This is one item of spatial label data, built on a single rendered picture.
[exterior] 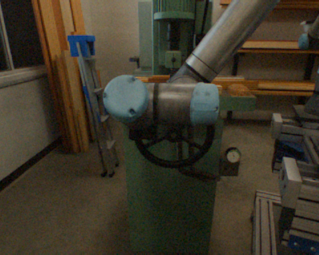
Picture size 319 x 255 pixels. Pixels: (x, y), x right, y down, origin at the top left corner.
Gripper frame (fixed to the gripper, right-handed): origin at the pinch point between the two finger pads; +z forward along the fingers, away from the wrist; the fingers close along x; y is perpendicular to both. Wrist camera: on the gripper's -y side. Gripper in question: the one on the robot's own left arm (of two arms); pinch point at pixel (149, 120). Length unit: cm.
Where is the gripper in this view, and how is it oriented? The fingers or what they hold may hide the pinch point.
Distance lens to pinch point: 70.2
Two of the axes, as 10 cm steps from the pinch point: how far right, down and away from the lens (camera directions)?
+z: 0.8, 1.5, 9.9
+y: -0.3, 9.9, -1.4
